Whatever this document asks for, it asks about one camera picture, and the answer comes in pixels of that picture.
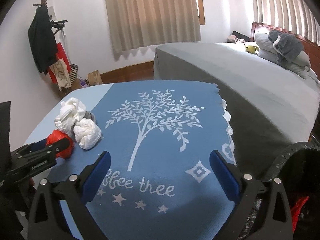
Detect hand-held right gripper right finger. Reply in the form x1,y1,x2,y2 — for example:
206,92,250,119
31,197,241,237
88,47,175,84
209,149,293,240

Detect blue tree print tablecloth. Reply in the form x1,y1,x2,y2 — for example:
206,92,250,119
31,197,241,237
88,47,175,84
25,80,238,240

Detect black jacket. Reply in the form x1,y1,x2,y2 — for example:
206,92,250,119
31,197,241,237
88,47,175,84
27,6,58,75

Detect dark grey towel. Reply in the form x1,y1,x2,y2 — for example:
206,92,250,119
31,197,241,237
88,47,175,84
267,30,304,64

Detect wide beige curtain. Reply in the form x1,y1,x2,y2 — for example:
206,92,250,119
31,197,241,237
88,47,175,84
102,0,202,60

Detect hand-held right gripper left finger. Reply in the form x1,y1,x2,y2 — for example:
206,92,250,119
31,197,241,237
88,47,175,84
27,151,112,240

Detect folded grey quilt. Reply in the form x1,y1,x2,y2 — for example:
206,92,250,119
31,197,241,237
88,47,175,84
254,32,320,83

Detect bin with black bag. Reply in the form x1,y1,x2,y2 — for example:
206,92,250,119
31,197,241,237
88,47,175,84
262,141,320,240

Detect brown paper bag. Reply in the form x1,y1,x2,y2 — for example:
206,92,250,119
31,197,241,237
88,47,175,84
87,70,103,87

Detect wooden window frame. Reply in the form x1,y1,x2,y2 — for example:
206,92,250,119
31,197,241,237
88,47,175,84
194,0,205,25

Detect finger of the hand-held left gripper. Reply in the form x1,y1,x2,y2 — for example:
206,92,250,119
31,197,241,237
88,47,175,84
7,137,72,182

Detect striped bag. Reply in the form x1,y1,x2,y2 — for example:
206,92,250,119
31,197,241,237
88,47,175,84
69,64,79,85

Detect red paper bag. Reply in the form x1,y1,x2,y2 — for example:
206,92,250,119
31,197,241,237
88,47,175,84
47,42,69,83

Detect lower white crumpled bag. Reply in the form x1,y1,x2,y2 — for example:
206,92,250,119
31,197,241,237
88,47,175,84
73,118,102,150

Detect red plastic wrapper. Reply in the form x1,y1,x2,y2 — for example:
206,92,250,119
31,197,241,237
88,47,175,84
291,196,310,227

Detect bed with grey sheet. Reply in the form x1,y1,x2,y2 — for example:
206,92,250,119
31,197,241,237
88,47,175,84
153,42,320,173

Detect beige canvas tote bag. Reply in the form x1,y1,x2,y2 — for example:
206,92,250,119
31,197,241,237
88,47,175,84
49,58,72,88

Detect red wooden headboard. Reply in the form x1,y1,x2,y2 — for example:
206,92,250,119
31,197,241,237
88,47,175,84
251,21,320,78

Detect black clothes hangers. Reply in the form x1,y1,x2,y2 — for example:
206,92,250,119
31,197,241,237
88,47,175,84
50,19,68,34

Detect red plastic bag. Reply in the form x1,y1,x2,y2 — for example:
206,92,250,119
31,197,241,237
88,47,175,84
46,129,75,159

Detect pink bag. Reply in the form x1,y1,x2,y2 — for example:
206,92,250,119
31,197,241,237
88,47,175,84
227,35,247,43

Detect black bag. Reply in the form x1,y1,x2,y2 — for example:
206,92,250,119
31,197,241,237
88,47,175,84
231,31,252,40

